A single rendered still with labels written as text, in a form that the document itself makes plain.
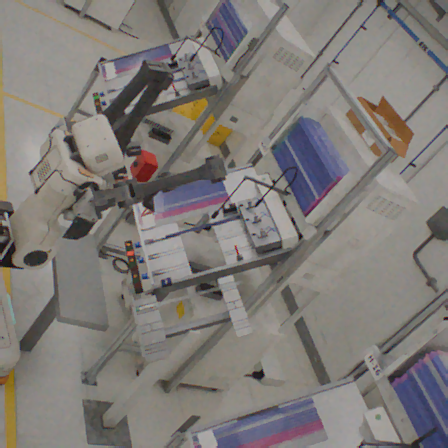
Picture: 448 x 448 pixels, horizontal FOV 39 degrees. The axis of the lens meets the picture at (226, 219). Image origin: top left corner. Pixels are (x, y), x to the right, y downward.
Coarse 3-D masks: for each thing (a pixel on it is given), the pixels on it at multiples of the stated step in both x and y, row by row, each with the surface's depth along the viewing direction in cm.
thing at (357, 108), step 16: (336, 80) 327; (352, 96) 313; (304, 112) 335; (320, 112) 338; (288, 128) 340; (368, 128) 298; (272, 144) 342; (384, 144) 287; (352, 176) 289; (336, 192) 294; (320, 208) 298; (192, 272) 356; (208, 288) 345; (128, 352) 332; (96, 384) 341
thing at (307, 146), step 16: (304, 128) 325; (320, 128) 329; (288, 144) 332; (304, 144) 322; (320, 144) 314; (288, 160) 328; (304, 160) 318; (320, 160) 309; (336, 160) 307; (288, 176) 324; (304, 176) 315; (320, 176) 305; (336, 176) 297; (304, 192) 311; (320, 192) 302; (304, 208) 308
